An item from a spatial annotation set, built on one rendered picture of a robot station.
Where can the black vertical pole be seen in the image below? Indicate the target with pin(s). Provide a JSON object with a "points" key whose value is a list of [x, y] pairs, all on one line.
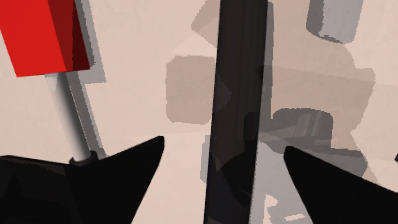
{"points": [[236, 111]]}

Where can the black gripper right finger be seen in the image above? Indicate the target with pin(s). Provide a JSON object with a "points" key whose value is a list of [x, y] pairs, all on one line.
{"points": [[334, 196]]}

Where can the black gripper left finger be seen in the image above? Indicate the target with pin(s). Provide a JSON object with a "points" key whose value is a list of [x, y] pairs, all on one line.
{"points": [[107, 191]]}

